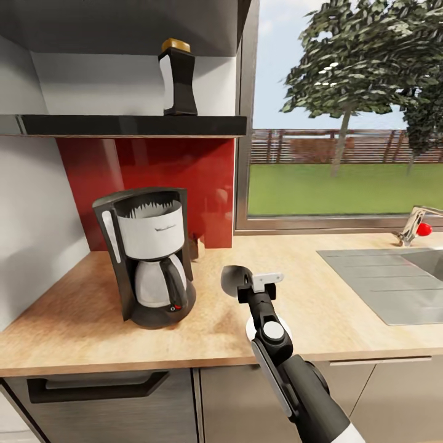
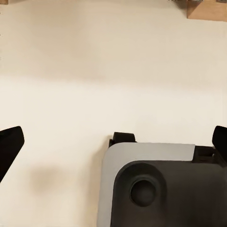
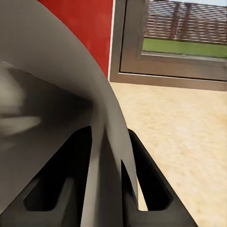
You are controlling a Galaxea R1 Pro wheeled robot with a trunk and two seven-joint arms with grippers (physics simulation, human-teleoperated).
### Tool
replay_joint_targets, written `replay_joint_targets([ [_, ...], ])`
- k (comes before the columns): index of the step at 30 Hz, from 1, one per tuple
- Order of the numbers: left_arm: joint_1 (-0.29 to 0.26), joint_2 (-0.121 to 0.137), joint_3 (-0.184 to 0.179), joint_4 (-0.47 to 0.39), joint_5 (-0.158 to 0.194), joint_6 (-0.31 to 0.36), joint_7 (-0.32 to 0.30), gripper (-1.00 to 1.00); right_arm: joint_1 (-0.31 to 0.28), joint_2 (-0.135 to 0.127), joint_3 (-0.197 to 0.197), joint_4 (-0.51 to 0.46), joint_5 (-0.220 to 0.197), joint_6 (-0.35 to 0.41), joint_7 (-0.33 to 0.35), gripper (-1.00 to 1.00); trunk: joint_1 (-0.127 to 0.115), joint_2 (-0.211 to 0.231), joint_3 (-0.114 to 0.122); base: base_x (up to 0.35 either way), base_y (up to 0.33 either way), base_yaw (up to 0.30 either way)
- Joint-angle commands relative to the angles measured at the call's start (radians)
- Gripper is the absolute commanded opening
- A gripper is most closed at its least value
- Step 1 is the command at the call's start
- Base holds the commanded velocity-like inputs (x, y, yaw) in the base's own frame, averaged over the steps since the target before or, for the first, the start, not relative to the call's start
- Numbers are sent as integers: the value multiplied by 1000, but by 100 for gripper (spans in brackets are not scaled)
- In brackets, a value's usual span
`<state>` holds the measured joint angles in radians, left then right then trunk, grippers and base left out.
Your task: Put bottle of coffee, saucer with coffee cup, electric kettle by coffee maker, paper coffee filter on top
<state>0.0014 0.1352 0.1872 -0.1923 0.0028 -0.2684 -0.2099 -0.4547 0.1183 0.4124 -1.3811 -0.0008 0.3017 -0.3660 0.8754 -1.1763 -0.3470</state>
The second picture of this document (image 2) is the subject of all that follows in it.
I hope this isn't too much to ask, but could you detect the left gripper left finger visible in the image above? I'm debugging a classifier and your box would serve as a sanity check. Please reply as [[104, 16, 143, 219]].
[[0, 126, 25, 182]]

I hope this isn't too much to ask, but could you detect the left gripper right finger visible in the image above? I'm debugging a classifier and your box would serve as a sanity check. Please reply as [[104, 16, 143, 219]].
[[212, 125, 227, 164]]

